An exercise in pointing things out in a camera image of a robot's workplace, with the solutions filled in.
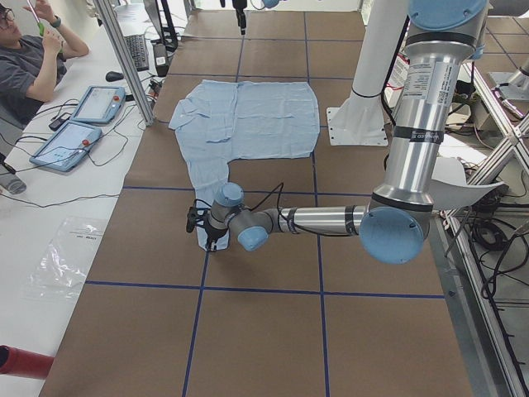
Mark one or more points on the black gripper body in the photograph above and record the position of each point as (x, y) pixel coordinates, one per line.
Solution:
(240, 16)
(213, 236)

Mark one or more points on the light blue striped shirt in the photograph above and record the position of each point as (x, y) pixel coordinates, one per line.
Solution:
(218, 122)

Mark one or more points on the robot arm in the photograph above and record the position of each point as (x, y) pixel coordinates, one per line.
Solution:
(393, 227)
(266, 4)

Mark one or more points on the black keyboard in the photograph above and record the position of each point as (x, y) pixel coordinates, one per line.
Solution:
(136, 45)

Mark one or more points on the black computer mouse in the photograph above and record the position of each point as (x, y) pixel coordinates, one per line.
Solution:
(113, 76)

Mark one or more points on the clear plastic bag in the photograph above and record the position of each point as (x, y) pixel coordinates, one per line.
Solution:
(68, 257)

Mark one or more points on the upper blue teach pendant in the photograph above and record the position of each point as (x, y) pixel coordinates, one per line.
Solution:
(99, 105)

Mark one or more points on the blue teach pendant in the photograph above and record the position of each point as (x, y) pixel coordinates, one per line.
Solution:
(67, 146)
(99, 105)

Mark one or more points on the lower blue teach pendant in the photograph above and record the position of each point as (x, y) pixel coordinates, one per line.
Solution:
(67, 146)

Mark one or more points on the seated person in grey shirt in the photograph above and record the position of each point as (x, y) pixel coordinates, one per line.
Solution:
(32, 66)

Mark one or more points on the red cylinder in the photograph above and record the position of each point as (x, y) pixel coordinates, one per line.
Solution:
(22, 363)

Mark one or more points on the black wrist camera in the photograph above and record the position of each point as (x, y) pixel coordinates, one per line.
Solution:
(192, 219)

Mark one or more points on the aluminium frame post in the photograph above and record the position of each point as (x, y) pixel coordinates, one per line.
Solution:
(114, 32)

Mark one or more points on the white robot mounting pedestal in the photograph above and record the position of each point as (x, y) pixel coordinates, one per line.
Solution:
(359, 121)

